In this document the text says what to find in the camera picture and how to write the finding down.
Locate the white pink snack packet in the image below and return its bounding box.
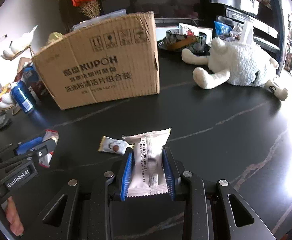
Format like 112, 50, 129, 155
122, 128, 171, 197

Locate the red white snack packet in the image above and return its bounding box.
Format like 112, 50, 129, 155
38, 129, 59, 168

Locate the white shell bowl with snacks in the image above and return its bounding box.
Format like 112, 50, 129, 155
0, 83, 20, 115

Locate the person's hand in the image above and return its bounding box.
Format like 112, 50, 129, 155
5, 196, 24, 236

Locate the white gold candy wrapper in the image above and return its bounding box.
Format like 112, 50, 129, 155
98, 136, 134, 155

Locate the blue soda can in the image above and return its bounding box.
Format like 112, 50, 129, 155
11, 80, 36, 113

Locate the blue snack bag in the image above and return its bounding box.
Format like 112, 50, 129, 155
18, 62, 48, 99

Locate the brown cardboard box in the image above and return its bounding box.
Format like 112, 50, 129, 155
32, 11, 160, 110

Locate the white plush sheep toy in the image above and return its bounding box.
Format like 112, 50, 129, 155
182, 37, 288, 101

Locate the dark floral snack tray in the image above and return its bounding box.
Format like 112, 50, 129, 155
157, 29, 210, 56

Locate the dried flower vase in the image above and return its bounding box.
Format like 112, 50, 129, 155
79, 0, 102, 19

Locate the black upright piano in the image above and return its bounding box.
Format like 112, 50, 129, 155
204, 0, 284, 63

